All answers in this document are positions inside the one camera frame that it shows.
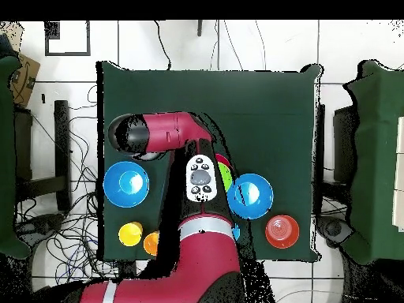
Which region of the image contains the dark green tablecloth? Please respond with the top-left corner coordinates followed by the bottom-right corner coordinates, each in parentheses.
top-left (95, 60), bottom-right (323, 264)

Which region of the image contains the orange bowl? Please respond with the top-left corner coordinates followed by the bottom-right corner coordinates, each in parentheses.
top-left (264, 215), bottom-right (301, 249)

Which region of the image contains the black metal stand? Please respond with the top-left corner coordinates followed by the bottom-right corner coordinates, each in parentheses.
top-left (13, 99), bottom-right (72, 212)
top-left (315, 103), bottom-right (359, 219)

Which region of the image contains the green cloth side table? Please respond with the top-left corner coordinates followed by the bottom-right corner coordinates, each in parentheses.
top-left (0, 55), bottom-right (31, 260)
top-left (343, 59), bottom-right (404, 266)

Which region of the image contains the yellow cup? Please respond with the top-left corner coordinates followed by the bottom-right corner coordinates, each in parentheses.
top-left (117, 221), bottom-right (144, 248)

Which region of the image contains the cardboard box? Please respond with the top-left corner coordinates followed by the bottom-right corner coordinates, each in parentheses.
top-left (8, 52), bottom-right (41, 109)

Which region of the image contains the large blue bowl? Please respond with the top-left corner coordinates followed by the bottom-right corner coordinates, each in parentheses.
top-left (103, 160), bottom-right (151, 208)
top-left (226, 173), bottom-right (275, 220)

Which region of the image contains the light orange cup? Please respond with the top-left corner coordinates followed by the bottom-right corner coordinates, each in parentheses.
top-left (142, 230), bottom-right (160, 256)

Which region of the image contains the grey pedestal foot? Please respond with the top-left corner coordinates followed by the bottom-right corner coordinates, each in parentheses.
top-left (316, 215), bottom-right (354, 248)
top-left (15, 213), bottom-right (65, 242)

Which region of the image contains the white box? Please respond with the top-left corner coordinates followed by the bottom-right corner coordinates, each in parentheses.
top-left (391, 115), bottom-right (404, 233)

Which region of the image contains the green bowl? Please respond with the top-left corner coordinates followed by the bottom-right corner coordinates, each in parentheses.
top-left (217, 162), bottom-right (234, 194)

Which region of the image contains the black cable with plug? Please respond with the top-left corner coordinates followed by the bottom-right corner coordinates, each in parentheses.
top-left (153, 20), bottom-right (173, 71)

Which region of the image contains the black square floor frame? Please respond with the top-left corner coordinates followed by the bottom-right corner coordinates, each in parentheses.
top-left (44, 20), bottom-right (92, 57)

